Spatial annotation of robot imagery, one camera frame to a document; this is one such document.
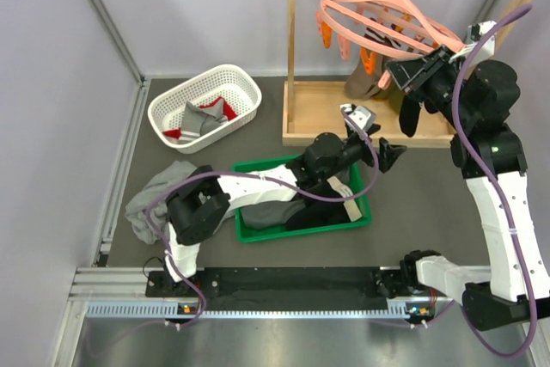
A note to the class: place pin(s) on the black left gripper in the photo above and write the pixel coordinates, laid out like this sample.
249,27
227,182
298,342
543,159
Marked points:
388,153

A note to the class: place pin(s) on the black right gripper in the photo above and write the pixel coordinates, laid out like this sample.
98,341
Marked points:
412,75

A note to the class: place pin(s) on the black striped sock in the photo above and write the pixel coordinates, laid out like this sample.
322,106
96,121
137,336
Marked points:
395,44
409,113

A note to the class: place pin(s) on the pink round clip hanger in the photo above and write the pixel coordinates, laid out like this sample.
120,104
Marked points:
367,22

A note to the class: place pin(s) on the red sock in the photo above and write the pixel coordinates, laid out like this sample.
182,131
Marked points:
228,110
174,134

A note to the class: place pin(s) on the grey striped sock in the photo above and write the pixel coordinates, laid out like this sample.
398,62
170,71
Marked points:
214,117
194,123

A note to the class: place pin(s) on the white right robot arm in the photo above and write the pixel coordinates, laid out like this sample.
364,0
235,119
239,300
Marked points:
496,297

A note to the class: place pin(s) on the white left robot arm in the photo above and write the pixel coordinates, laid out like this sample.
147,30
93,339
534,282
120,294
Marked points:
308,192

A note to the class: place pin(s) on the olive green socks pair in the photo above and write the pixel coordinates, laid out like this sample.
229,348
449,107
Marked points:
391,92

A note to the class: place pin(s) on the wooden hanger rack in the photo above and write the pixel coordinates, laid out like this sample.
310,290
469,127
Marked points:
309,105

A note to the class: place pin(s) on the black socks with label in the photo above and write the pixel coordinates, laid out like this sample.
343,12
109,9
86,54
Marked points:
312,213

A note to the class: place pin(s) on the beige sock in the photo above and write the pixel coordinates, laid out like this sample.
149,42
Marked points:
363,81

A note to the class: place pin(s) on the pink clothes clip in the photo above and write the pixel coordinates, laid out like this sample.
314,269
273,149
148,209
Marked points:
344,47

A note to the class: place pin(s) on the orange clothes clip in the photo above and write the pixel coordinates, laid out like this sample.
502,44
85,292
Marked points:
326,34

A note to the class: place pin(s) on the grey clothes in tray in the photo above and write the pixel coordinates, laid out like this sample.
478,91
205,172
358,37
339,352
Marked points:
268,214

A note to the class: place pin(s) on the white perforated plastic basket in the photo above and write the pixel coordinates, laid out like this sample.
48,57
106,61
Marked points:
227,80

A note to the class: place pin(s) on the green plastic tray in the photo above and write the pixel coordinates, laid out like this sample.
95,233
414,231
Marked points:
245,234

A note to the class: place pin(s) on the grey crumpled cloth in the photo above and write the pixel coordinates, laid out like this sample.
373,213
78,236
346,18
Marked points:
159,184

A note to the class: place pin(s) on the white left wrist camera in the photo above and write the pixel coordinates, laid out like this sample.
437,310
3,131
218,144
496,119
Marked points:
359,118

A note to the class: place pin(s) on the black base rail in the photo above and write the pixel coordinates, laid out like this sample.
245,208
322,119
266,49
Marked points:
296,288

